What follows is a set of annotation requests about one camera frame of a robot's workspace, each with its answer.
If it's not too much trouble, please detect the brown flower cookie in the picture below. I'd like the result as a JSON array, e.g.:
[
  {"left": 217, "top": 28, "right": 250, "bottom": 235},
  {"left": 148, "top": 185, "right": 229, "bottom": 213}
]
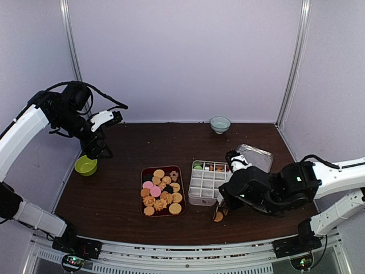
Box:
[{"left": 169, "top": 171, "right": 179, "bottom": 182}]

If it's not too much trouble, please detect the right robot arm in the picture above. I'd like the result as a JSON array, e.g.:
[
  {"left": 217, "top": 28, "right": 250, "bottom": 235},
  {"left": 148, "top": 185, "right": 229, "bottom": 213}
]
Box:
[{"left": 215, "top": 150, "right": 364, "bottom": 258}]

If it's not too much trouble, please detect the pink round cookie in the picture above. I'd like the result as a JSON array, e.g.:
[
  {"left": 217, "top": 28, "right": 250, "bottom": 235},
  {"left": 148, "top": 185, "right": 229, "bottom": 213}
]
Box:
[
  {"left": 150, "top": 186, "right": 161, "bottom": 197},
  {"left": 142, "top": 181, "right": 154, "bottom": 190}
]

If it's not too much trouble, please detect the bottom left round cookie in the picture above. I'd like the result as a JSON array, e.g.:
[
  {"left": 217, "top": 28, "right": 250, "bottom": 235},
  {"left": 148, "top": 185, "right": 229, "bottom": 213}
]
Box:
[{"left": 143, "top": 206, "right": 155, "bottom": 216}]

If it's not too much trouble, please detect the green plastic bowl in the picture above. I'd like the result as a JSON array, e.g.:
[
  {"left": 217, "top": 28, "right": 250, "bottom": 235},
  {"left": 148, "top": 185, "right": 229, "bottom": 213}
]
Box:
[{"left": 74, "top": 155, "right": 98, "bottom": 176}]

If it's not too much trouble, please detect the dark red cookie tray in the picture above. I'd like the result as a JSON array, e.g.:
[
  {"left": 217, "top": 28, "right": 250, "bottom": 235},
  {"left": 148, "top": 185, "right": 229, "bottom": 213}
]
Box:
[{"left": 140, "top": 166, "right": 186, "bottom": 218}]

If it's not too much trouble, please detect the right pink round cookie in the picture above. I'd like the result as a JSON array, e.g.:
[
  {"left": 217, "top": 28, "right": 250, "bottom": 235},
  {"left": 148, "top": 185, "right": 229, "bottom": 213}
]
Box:
[{"left": 150, "top": 186, "right": 161, "bottom": 197}]

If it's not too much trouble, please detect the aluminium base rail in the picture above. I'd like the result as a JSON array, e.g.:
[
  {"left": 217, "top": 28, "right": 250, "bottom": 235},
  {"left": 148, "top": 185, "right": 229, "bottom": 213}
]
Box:
[{"left": 24, "top": 224, "right": 353, "bottom": 274}]

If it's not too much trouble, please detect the white divided cookie tin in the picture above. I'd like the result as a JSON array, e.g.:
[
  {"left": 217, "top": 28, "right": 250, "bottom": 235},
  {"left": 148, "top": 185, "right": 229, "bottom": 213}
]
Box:
[{"left": 188, "top": 160, "right": 232, "bottom": 206}]

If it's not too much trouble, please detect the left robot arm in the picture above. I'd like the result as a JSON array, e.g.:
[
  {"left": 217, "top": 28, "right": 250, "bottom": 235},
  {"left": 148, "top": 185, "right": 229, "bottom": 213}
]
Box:
[{"left": 1, "top": 81, "right": 125, "bottom": 259}]

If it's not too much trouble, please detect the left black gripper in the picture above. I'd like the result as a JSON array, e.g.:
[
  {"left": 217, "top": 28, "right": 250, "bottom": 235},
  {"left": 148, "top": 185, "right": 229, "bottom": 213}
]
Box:
[{"left": 53, "top": 107, "right": 113, "bottom": 159}]

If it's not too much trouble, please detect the swirl butter cookie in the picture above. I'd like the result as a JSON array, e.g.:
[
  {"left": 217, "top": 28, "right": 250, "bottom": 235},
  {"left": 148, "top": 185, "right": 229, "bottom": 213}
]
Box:
[{"left": 143, "top": 195, "right": 156, "bottom": 207}]

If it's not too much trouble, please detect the pale blue ceramic bowl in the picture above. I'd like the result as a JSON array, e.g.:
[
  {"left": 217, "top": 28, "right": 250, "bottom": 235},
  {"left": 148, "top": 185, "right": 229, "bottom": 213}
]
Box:
[{"left": 209, "top": 116, "right": 231, "bottom": 134}]

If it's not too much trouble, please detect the black round cookie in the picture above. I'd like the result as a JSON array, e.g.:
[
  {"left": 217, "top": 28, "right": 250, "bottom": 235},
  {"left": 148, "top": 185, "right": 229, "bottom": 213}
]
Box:
[{"left": 163, "top": 185, "right": 174, "bottom": 194}]

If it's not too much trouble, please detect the right aluminium frame post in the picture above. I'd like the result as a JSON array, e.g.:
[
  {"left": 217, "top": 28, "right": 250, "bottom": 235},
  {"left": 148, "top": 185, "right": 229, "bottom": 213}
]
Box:
[{"left": 275, "top": 0, "right": 312, "bottom": 128}]

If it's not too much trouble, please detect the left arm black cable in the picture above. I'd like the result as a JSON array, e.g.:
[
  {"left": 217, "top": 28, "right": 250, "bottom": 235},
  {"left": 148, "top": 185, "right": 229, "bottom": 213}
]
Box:
[{"left": 42, "top": 80, "right": 129, "bottom": 111}]

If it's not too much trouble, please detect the left pink round cookie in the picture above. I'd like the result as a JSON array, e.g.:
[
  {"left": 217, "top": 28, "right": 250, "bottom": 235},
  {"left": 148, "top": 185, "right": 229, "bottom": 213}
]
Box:
[{"left": 142, "top": 181, "right": 154, "bottom": 190}]

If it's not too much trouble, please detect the large round tan cookie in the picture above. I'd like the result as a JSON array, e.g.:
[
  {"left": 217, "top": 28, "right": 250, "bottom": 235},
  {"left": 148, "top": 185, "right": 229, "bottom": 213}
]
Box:
[{"left": 169, "top": 203, "right": 182, "bottom": 215}]

